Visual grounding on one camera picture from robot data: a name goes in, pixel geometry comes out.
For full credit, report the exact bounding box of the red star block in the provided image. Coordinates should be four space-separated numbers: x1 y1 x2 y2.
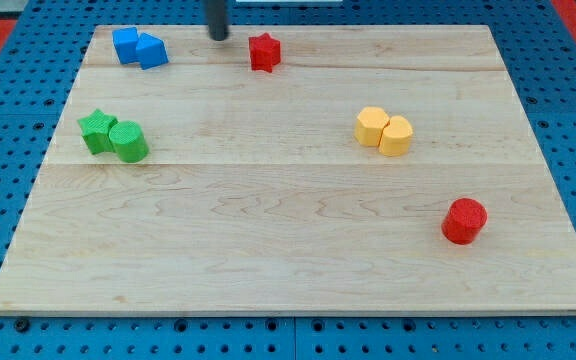
248 33 281 73

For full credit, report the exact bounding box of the green star block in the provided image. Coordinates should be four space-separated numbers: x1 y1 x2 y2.
77 109 118 155

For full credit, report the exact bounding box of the light wooden board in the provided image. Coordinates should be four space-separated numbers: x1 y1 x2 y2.
0 25 576 317

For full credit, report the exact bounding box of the yellow hexagon block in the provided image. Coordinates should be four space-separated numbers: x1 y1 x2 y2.
354 106 390 147

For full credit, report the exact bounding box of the yellow heart block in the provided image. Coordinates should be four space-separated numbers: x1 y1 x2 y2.
378 115 414 157

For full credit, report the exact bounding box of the green cylinder block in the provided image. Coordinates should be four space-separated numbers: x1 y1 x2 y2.
109 121 149 163

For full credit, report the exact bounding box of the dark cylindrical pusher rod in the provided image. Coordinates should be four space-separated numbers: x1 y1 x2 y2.
202 0 229 41

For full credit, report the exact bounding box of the red cylinder block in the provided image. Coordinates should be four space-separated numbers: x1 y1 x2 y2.
441 198 488 245

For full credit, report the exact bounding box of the blue cube block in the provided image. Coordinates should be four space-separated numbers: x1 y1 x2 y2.
112 27 139 64

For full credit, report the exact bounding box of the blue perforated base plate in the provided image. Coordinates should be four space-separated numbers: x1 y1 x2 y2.
0 1 576 359

